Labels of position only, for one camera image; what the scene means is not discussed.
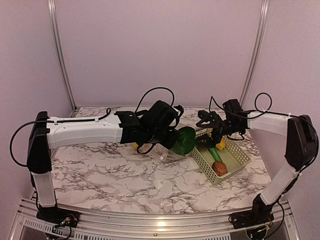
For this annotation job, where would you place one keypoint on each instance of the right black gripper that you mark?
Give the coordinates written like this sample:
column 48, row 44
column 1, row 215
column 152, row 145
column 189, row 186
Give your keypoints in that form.
column 218, row 133

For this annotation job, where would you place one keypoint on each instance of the yellow lemon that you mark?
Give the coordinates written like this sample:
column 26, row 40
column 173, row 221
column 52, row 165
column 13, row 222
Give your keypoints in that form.
column 221, row 146
column 135, row 145

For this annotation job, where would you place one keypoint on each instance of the left aluminium frame post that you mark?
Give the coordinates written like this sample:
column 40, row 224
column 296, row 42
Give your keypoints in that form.
column 59, row 51

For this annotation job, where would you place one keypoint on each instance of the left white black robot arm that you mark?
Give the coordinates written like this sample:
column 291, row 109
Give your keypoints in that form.
column 145, row 128

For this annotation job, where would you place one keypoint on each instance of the brown bread bun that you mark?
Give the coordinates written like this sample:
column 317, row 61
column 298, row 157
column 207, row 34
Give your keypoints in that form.
column 219, row 168

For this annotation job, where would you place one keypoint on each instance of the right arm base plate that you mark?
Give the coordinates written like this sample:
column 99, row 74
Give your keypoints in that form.
column 248, row 218

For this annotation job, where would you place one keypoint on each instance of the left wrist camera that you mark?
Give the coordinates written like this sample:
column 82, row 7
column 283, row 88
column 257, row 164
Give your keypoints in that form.
column 163, row 115

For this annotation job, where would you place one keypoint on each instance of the green cucumber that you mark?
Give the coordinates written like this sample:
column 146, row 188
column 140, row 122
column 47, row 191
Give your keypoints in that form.
column 214, row 152

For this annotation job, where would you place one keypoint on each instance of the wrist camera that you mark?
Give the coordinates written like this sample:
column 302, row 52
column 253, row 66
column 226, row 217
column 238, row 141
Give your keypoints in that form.
column 208, row 119
column 163, row 115

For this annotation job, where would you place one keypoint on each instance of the front aluminium rail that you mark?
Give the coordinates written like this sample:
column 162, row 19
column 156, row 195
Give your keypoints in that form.
column 108, row 225

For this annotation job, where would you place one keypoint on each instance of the right aluminium frame post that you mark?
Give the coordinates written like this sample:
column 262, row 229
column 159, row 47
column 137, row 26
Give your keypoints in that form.
column 261, row 29

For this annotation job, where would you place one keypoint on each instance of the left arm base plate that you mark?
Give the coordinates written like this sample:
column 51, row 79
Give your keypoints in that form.
column 59, row 216

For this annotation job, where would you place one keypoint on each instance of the green white bok choy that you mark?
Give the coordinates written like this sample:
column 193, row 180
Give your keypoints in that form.
column 185, row 142

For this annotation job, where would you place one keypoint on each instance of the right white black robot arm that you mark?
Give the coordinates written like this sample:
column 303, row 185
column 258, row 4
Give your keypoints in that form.
column 302, row 147

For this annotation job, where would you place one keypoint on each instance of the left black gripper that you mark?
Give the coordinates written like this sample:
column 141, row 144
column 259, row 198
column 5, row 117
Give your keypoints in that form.
column 169, row 143

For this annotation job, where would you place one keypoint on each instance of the beige perforated plastic basket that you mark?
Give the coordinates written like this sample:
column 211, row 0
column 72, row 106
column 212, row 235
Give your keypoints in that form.
column 233, row 157

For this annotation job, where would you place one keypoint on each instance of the aluminium frame post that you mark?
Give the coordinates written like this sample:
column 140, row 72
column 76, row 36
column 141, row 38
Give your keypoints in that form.
column 59, row 51
column 261, row 29

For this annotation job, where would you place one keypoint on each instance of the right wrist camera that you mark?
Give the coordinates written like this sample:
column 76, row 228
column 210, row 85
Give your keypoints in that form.
column 208, row 119

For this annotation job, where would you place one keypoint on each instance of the clear zip top bag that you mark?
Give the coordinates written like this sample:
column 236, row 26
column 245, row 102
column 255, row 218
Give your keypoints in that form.
column 160, row 153

